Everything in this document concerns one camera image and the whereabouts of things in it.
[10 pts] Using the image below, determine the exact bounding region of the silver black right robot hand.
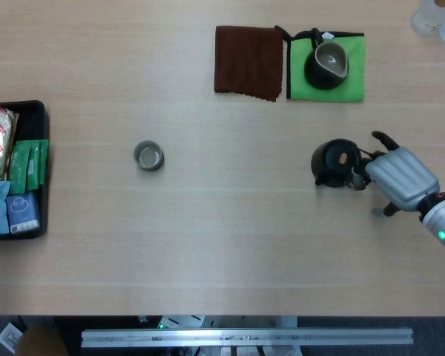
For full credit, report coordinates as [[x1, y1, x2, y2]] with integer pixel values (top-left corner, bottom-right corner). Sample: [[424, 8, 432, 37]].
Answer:
[[350, 131, 441, 218]]

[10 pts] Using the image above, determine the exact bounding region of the black teapot with handle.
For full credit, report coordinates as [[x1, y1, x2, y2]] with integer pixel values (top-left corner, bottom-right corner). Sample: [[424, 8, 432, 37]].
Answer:
[[310, 139, 372, 188]]

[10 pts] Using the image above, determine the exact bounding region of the small grey tea cup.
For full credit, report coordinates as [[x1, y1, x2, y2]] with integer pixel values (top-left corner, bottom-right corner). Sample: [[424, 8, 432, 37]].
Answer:
[[133, 139, 165, 172]]

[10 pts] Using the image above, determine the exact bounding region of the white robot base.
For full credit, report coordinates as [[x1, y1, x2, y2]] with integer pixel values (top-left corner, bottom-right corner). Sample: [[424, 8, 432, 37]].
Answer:
[[139, 314, 297, 331]]

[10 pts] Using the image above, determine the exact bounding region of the green cloth with black trim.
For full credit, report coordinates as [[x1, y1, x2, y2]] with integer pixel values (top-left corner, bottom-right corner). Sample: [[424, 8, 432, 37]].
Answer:
[[274, 24, 366, 103]]

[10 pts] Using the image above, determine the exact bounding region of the black ceramic pitcher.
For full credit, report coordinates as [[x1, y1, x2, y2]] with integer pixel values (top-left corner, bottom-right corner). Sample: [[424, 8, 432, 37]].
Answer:
[[303, 27, 350, 90]]

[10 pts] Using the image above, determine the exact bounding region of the brown cloth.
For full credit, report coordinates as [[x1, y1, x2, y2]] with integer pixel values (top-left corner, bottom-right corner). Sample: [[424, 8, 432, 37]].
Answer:
[[214, 24, 285, 103]]

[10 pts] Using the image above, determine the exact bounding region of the green tea sachet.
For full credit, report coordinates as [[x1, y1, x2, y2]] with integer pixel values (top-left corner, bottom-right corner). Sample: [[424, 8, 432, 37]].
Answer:
[[36, 139, 50, 185], [8, 140, 31, 194], [25, 144, 42, 190]]

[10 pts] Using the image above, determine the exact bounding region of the black plastic tray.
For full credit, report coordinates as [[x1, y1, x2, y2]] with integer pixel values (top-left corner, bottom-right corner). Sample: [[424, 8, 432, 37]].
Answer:
[[0, 99, 50, 242]]

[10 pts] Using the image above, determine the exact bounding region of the blue box with cloud face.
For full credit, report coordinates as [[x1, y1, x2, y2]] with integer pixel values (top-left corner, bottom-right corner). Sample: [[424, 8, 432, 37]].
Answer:
[[5, 191, 41, 234]]

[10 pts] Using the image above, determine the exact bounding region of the white paper sheet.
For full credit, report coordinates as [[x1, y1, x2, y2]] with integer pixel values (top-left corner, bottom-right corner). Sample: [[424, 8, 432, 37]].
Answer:
[[0, 322, 23, 353]]

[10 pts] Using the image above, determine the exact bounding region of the aluminium rail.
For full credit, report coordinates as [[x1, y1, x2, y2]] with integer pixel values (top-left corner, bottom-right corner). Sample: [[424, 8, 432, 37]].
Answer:
[[80, 328, 415, 349]]

